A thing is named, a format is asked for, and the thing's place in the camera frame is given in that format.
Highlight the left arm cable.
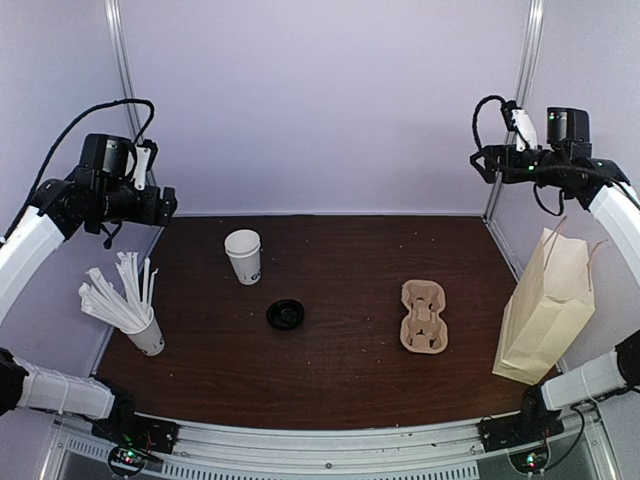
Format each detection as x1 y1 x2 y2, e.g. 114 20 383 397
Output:
0 98 156 241

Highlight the brown paper bag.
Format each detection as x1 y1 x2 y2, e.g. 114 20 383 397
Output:
492 217 601 385

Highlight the black plastic cup lid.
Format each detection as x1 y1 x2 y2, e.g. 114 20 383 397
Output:
266 299 305 331

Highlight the right aluminium frame post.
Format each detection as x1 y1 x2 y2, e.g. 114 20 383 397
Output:
483 0 545 225

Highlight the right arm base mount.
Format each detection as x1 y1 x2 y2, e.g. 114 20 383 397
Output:
477 412 564 475

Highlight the paper wrapped straws bundle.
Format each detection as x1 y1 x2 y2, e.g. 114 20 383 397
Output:
78 252 158 335

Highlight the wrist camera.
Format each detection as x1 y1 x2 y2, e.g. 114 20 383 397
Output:
501 100 538 152
131 139 158 191

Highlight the white cup holding straws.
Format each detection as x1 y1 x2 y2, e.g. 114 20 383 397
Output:
123 308 166 357

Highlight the left aluminium frame post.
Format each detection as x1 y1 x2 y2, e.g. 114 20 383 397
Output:
103 0 139 144

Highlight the aluminium front rail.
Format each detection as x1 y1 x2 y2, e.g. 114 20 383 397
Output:
36 408 621 479

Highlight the aluminium frame post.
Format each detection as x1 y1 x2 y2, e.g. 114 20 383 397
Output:
103 0 139 144
483 0 545 225

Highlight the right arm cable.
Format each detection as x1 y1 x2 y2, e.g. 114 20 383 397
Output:
469 94 511 151

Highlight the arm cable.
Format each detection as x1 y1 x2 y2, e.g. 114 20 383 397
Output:
0 98 156 241
469 94 511 151

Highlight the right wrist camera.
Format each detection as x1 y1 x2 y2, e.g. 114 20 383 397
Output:
501 100 538 152

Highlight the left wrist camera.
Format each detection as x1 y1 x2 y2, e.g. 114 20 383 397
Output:
131 139 158 191

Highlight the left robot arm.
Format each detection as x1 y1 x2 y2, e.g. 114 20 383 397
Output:
1 134 178 444

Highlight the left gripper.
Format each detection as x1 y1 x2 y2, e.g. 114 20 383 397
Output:
95 179 177 226

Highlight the white paper cup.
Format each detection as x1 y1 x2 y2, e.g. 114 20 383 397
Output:
224 229 261 285

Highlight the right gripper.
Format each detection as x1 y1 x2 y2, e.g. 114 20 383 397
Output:
470 143 568 186

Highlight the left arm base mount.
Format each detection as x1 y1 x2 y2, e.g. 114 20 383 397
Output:
89 414 179 479

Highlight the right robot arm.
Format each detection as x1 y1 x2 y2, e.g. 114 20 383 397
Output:
470 96 639 442

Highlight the cardboard cup carrier tray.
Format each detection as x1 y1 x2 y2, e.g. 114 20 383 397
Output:
399 279 448 355

